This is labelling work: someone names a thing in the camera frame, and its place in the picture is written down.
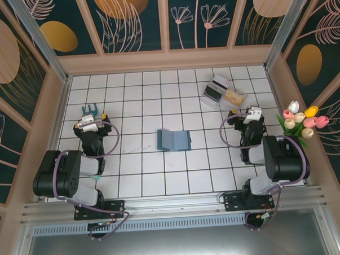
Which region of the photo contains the white card with red mark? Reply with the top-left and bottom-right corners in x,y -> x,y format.
211,73 -> 231,90

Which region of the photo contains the teal card holder wallet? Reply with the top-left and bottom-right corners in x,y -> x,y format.
156,127 -> 193,153

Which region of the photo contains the clear acrylic card stand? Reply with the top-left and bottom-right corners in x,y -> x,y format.
200,72 -> 249,113

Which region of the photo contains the black card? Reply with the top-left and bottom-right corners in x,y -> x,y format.
203,84 -> 223,102

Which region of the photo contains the tulip bouquet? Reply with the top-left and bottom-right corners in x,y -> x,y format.
275,99 -> 332,150

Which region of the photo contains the grey metal sheet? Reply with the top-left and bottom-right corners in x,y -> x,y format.
22,222 -> 332,255

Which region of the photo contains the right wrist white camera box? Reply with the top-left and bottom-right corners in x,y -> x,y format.
242,106 -> 263,125

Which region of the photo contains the teal garden fork wooden handle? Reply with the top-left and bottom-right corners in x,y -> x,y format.
81,103 -> 99,117

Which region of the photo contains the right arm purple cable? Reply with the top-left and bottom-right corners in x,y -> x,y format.
219,112 -> 309,232

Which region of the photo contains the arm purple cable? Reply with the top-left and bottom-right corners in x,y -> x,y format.
50,120 -> 131,243
219,112 -> 309,232

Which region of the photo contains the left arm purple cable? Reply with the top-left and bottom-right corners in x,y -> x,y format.
50,120 -> 131,243

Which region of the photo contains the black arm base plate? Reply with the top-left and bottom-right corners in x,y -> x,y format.
73,199 -> 126,221
223,190 -> 276,213

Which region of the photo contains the electronics board with wires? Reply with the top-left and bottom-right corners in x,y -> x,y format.
245,210 -> 276,230
87,221 -> 113,233

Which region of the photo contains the aluminium frame post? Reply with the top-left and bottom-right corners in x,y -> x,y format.
261,0 -> 318,71
6,0 -> 73,86

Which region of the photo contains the aluminium rail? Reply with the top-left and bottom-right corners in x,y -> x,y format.
19,184 -> 328,226

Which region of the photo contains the perforated grey cable duct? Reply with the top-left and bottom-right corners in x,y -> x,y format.
32,216 -> 248,236

